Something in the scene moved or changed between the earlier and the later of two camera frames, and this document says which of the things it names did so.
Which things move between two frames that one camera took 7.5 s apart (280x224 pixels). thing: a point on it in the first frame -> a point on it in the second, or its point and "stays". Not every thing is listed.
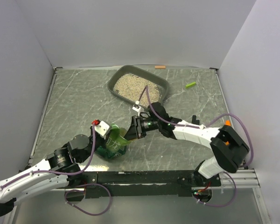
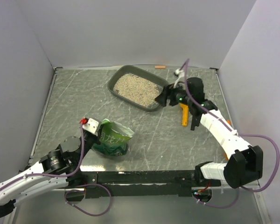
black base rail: (136, 184) stays
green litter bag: (116, 143) stays
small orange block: (160, 67) stays
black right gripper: (136, 130) -> (168, 90)
